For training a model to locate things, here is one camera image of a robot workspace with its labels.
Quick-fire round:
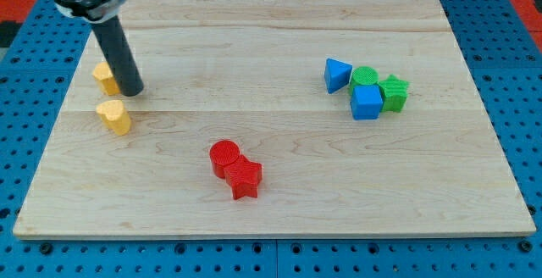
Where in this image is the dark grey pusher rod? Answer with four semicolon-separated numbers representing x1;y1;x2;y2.
91;16;144;97

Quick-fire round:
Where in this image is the yellow heart block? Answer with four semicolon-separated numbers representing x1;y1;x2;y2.
96;100;131;136

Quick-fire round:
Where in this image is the red circle block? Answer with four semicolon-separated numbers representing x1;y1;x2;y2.
209;140;241;179

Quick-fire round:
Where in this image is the green circle block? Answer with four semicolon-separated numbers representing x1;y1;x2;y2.
348;66;379;95

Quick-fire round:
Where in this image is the yellow hexagon block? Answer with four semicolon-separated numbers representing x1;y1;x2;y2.
92;62;120;96

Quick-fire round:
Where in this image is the red star block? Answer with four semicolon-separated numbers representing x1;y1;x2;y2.
224;155;263;200

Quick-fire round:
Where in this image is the light wooden board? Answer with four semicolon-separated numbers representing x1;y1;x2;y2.
14;0;535;240

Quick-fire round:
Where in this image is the blue triangle block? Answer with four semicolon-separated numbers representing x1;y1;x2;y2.
324;58;352;94

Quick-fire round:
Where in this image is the blue cube block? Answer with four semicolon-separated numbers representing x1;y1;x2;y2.
350;85;383;120

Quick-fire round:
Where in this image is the green star block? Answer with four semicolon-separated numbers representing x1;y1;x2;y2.
377;74;409;113

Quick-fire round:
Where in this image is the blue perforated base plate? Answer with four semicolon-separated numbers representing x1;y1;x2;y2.
1;0;541;277

